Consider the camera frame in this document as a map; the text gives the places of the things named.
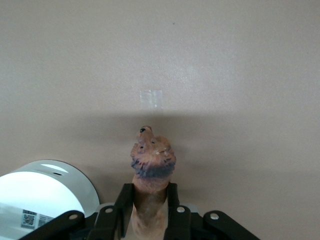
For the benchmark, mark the brown lion statue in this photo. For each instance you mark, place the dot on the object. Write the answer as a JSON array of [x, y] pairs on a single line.
[[152, 160]]

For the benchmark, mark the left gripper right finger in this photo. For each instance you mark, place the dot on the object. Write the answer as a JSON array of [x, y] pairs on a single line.
[[181, 222]]

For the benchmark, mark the clear tape patch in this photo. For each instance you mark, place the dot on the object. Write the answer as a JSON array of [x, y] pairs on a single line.
[[151, 99]]

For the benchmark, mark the brown paper table cover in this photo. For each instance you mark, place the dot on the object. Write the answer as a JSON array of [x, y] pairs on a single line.
[[160, 50]]

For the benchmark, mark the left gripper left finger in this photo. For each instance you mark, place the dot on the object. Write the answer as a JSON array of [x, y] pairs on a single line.
[[110, 220]]

